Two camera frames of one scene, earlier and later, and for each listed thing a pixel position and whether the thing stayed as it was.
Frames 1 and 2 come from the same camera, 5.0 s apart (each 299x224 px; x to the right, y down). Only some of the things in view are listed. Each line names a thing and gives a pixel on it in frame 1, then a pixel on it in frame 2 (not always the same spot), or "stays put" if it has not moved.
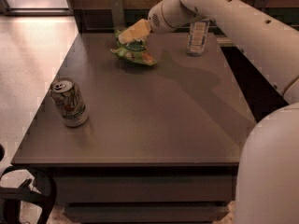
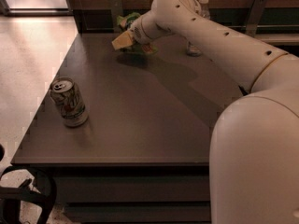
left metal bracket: (118, 13) stays put
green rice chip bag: (135, 50) -> (124, 23)
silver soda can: (70, 102) stays put
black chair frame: (10, 198) stays put
